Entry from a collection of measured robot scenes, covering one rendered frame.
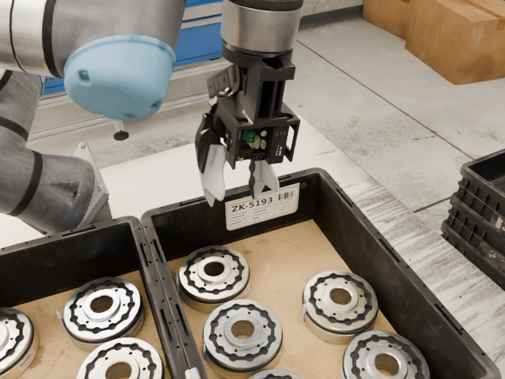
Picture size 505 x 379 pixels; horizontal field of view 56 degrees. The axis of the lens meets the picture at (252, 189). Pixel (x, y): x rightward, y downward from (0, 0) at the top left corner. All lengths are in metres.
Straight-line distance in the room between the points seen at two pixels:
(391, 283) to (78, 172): 0.53
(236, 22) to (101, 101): 0.15
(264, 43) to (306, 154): 0.76
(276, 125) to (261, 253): 0.32
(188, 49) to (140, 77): 2.18
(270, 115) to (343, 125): 2.20
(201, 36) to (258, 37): 2.09
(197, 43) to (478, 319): 1.99
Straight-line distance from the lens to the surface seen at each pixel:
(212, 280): 0.68
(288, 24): 0.46
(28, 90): 0.87
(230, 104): 0.51
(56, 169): 0.85
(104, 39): 0.36
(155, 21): 0.38
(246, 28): 0.45
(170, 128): 2.64
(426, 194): 2.29
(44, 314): 0.75
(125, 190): 1.12
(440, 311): 0.62
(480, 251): 1.52
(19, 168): 0.83
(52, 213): 0.85
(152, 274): 0.62
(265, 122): 0.48
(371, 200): 1.09
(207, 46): 2.57
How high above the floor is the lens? 1.39
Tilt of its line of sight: 40 degrees down
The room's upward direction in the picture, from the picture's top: straight up
